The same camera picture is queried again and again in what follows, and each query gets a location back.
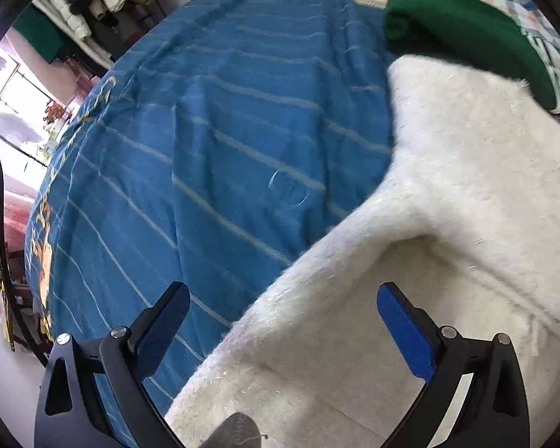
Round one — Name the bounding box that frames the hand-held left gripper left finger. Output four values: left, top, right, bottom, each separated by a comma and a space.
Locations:
34, 281, 190, 448

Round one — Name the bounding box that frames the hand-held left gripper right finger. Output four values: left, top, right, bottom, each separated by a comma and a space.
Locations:
376, 281, 531, 448

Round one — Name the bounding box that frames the white fluffy garment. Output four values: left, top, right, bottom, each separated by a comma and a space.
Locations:
165, 53, 560, 448

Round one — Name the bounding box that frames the dark green striped-cuff garment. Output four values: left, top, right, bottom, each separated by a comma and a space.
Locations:
383, 0, 560, 125

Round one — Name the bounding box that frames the blue striped bed sheet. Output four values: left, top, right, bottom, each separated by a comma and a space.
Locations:
23, 0, 401, 411

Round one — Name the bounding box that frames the green coat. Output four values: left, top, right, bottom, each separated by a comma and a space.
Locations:
13, 8, 67, 64

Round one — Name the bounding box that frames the long white coat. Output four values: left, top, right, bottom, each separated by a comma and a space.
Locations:
32, 0, 95, 42

